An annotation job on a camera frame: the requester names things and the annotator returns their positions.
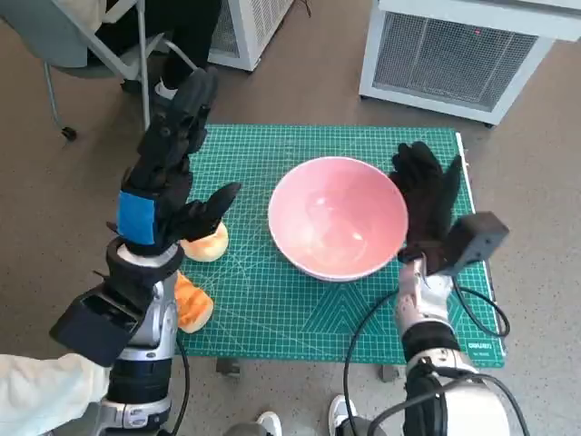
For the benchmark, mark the pink bowl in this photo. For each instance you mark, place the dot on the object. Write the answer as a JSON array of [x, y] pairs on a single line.
[[336, 213]]

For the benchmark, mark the small white mesh cabinet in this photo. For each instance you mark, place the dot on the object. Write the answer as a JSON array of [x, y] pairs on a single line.
[[254, 27]]

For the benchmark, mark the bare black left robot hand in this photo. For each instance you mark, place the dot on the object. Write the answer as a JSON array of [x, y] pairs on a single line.
[[159, 181]]

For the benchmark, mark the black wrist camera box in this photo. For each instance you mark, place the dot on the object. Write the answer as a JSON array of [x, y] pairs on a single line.
[[476, 236], [91, 331]]

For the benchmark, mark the large white mesh cabinet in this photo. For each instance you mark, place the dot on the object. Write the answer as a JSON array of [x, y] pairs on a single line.
[[454, 50]]

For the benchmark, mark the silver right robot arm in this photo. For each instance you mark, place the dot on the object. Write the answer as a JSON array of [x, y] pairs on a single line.
[[422, 300]]

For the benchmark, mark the round toy bread bun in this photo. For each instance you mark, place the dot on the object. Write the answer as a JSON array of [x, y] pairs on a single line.
[[209, 247]]

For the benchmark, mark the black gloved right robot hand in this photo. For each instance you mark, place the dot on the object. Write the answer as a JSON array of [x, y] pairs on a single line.
[[426, 204]]

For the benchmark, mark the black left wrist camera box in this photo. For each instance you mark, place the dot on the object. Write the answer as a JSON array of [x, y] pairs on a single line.
[[91, 331]]

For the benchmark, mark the green cutting mat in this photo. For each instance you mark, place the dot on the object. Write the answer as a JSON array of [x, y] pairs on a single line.
[[272, 313]]

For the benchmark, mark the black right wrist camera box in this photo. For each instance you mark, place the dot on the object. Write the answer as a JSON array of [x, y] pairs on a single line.
[[476, 236]]

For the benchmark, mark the orange toy croissant bread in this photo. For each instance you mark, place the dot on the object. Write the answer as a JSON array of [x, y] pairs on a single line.
[[195, 304]]

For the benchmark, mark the grey chair with metal frame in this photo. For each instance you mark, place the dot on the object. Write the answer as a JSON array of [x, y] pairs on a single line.
[[54, 36]]

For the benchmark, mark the metal table bracket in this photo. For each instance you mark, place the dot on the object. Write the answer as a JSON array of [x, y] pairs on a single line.
[[228, 367], [389, 373]]

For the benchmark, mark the seated person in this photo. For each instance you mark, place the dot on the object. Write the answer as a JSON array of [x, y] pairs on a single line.
[[190, 27]]

